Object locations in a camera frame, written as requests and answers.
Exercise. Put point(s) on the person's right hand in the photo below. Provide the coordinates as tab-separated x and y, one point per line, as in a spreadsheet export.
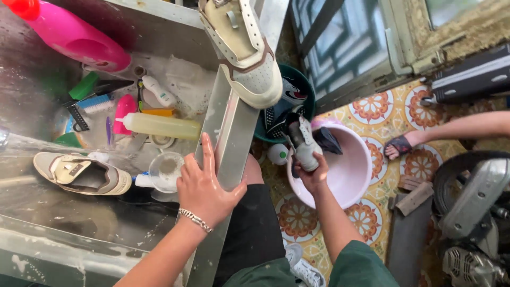
314	179

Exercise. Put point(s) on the person's left hand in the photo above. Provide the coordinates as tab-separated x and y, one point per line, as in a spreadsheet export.
203	191

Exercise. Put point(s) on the person's right fingers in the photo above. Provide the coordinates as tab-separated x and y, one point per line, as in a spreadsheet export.
324	164

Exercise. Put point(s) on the grey white sneaker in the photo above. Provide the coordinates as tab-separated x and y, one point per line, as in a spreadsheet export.
305	145

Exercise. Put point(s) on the pink plastic basin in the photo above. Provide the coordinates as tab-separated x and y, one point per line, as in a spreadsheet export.
346	167

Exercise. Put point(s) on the black cloth insole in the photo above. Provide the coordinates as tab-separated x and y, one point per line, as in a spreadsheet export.
328	141

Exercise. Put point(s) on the white bottle green cap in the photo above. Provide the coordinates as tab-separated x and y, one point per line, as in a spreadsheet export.
277	154

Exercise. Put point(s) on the black white shoes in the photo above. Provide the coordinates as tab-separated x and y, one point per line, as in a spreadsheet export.
285	103

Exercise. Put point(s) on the black sandal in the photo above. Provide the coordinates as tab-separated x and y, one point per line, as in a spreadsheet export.
399	144

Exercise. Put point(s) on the dark green basin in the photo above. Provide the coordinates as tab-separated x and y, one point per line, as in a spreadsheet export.
306	85

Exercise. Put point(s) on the person's black shorts leg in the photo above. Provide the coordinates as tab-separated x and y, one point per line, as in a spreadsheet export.
251	227

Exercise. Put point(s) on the white worn sneaker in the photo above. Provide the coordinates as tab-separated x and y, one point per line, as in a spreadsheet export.
305	267

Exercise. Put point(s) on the grey wooden planks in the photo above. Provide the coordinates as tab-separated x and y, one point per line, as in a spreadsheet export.
410	235

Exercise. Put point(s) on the person's green shirt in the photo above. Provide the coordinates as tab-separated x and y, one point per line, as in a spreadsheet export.
362	269

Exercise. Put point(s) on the grey metal gate door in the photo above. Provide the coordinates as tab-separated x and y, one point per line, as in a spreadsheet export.
342	44

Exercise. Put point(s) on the beige brown sneaker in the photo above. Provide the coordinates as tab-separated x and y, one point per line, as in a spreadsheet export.
249	52
79	173

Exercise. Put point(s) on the motorcycle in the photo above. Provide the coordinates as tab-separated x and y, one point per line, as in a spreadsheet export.
470	207

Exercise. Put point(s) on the clear plastic cup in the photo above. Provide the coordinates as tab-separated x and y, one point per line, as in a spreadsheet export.
167	169

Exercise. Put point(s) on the white round lid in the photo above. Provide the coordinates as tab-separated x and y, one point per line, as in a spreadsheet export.
161	141

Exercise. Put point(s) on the yellow liquid squeeze bottle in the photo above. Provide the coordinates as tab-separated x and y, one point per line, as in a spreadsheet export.
163	126

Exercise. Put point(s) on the black suitcase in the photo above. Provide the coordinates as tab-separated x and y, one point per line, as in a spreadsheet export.
472	77

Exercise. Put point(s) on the orange plastic piece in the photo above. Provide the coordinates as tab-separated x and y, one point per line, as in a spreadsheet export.
159	113

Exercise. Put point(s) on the small white bottle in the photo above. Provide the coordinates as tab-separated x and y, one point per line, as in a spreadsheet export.
159	92

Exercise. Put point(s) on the white blue tube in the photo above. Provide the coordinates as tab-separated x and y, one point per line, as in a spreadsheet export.
141	180

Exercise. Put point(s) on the yellow black toothbrush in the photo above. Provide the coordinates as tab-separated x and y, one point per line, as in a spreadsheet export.
140	95

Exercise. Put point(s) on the pink brush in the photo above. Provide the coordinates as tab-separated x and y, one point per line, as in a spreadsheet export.
124	109

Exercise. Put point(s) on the purple toothbrush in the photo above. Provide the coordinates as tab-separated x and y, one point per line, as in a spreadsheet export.
108	131

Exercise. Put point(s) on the blue bristle brush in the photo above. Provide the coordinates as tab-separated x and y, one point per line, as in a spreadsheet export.
95	104

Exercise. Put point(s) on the black scrubbing brush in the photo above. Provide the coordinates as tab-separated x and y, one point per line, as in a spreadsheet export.
77	117

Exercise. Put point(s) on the colourful green bowl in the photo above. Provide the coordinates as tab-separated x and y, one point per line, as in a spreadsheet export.
67	137

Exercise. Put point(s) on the stainless steel sink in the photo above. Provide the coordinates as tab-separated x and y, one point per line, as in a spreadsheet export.
59	223

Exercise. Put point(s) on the pink detergent bottle red cap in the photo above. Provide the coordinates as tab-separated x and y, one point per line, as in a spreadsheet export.
71	36

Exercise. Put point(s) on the weathered window frame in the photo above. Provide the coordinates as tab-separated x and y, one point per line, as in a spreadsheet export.
446	36

